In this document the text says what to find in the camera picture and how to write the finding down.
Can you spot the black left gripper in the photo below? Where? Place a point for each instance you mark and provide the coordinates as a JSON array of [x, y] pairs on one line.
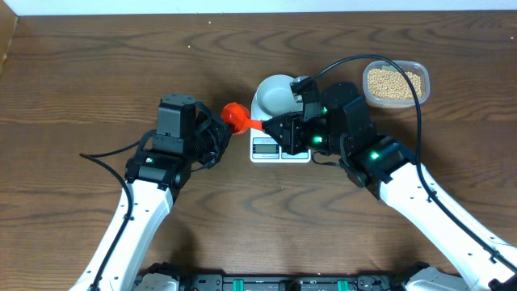
[[220, 132]]

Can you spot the white round bowl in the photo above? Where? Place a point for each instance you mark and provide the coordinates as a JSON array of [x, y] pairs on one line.
[[274, 97]]

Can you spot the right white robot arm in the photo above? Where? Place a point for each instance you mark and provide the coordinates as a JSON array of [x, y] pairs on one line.
[[337, 121]]

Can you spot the red plastic measuring scoop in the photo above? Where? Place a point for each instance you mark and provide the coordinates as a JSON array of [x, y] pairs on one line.
[[238, 118]]

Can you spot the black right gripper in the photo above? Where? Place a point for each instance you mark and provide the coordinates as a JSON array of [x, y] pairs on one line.
[[290, 132]]

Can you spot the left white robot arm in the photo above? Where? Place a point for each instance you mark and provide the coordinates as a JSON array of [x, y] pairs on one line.
[[187, 132]]

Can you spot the clear plastic soybean container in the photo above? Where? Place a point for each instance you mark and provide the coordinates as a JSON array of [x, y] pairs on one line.
[[385, 87]]

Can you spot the white digital kitchen scale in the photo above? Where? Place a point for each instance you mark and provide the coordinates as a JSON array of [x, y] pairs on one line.
[[264, 149]]

